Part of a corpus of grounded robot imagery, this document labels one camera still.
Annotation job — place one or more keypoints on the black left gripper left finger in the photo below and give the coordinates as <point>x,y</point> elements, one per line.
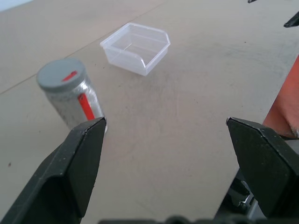
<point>58,172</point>

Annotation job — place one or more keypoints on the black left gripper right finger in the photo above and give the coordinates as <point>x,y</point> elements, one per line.
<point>271,168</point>

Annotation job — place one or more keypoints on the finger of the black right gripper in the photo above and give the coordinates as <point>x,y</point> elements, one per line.
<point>252,1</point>
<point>293,22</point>

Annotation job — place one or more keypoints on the silver can with red stripe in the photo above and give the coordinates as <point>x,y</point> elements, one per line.
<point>67,105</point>

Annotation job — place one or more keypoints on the grey plastic lid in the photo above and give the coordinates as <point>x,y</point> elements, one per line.
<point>58,74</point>

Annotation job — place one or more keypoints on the clear plastic bin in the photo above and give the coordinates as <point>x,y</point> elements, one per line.
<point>137,46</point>

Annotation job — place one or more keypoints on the orange object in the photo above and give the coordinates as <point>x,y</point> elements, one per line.
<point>287,100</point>

